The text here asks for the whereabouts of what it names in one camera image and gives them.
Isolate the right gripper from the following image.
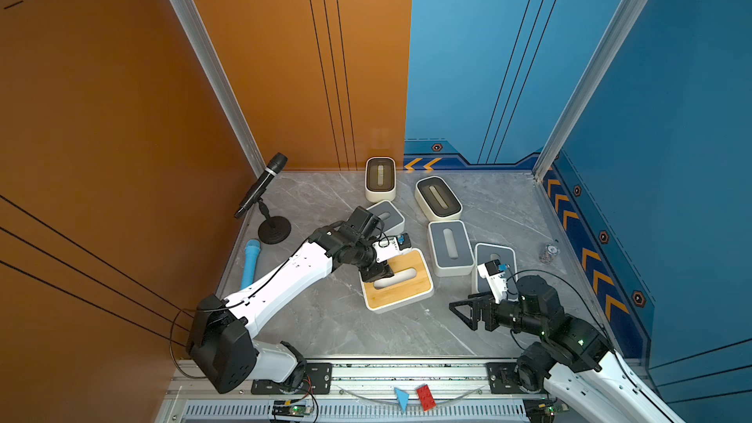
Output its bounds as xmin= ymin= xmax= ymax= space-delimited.
xmin=448 ymin=289 xmax=546 ymax=339

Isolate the bamboo lid tissue box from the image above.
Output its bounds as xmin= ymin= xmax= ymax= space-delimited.
xmin=362 ymin=249 xmax=435 ymax=313

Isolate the grey lid tissue box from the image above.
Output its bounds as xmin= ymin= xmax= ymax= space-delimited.
xmin=471 ymin=242 xmax=517 ymax=294
xmin=428 ymin=221 xmax=476 ymax=277
xmin=367 ymin=200 xmax=405 ymax=236

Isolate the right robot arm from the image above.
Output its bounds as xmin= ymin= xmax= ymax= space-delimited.
xmin=448 ymin=274 xmax=683 ymax=422

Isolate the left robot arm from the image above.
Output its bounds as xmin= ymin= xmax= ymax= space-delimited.
xmin=185 ymin=207 xmax=411 ymax=394

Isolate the cream tissue box rear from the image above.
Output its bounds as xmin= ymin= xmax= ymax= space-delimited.
xmin=364 ymin=157 xmax=397 ymax=204

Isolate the cream tissue box angled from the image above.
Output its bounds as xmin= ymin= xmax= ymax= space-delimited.
xmin=414 ymin=176 xmax=463 ymax=222

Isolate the small clear bottle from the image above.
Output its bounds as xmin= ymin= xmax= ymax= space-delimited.
xmin=540 ymin=244 xmax=559 ymax=264

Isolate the red block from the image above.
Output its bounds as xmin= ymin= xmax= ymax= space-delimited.
xmin=416 ymin=384 xmax=437 ymax=412

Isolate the black microphone on stand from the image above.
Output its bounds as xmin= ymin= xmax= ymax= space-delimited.
xmin=234 ymin=153 xmax=292 ymax=245

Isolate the blue triangle piece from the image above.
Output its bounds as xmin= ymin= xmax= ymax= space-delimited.
xmin=394 ymin=388 xmax=409 ymax=412

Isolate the right circuit board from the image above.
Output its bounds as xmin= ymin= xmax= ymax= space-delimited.
xmin=523 ymin=399 xmax=562 ymax=423

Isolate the circuit board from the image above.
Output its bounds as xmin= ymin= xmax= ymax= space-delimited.
xmin=523 ymin=399 xmax=562 ymax=423
xmin=270 ymin=399 xmax=315 ymax=422

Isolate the blue microphone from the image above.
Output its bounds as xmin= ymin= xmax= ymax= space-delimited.
xmin=241 ymin=239 xmax=262 ymax=289

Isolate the left circuit board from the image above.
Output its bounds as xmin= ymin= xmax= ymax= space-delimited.
xmin=270 ymin=399 xmax=315 ymax=422

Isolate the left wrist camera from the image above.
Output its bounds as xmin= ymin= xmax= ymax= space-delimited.
xmin=372 ymin=233 xmax=412 ymax=262

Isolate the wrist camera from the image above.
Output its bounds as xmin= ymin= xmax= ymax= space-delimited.
xmin=372 ymin=233 xmax=412 ymax=262
xmin=478 ymin=260 xmax=510 ymax=304

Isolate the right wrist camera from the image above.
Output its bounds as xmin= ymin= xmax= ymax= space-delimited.
xmin=478 ymin=260 xmax=510 ymax=304

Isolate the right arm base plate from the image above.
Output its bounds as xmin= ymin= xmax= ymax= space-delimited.
xmin=486 ymin=362 xmax=525 ymax=395

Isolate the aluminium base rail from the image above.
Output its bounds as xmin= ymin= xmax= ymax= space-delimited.
xmin=156 ymin=358 xmax=587 ymax=422

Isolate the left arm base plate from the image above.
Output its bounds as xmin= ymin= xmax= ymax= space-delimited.
xmin=251 ymin=362 xmax=333 ymax=396

